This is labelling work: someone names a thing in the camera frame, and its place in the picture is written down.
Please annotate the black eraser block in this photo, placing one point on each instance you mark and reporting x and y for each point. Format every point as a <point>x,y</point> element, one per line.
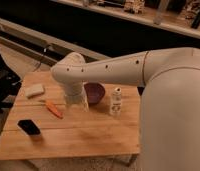
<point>29,127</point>

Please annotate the wooden table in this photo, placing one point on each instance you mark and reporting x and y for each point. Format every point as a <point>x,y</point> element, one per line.
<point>92,132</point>

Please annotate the white sponge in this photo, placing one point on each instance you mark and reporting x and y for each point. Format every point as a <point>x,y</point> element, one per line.
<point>36,89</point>

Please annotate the white plastic bottle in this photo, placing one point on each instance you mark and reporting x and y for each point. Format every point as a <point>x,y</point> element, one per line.
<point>115,102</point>

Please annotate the purple bowl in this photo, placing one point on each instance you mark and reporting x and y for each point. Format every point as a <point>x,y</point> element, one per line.
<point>95,92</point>

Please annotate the orange carrot toy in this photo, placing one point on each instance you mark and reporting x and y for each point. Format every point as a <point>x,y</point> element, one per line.
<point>53,109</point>

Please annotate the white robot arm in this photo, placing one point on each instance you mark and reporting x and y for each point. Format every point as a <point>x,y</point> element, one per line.
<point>170,103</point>

